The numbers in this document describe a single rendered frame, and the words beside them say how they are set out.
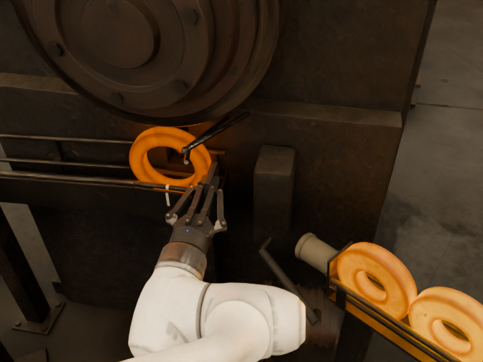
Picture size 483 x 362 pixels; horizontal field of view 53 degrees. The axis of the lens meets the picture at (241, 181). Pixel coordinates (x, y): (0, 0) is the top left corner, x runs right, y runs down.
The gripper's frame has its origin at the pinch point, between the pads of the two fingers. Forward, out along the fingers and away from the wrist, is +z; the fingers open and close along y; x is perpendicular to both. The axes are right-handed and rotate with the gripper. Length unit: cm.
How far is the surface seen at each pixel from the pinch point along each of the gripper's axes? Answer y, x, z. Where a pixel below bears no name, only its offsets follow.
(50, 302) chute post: -63, -74, -1
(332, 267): 27.6, -3.0, -16.5
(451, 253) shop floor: 76, -79, 49
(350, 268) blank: 30.8, -1.3, -17.2
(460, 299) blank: 47, 8, -26
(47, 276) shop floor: -70, -76, 9
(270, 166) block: 13.0, 5.6, 0.0
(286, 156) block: 15.7, 5.3, 3.8
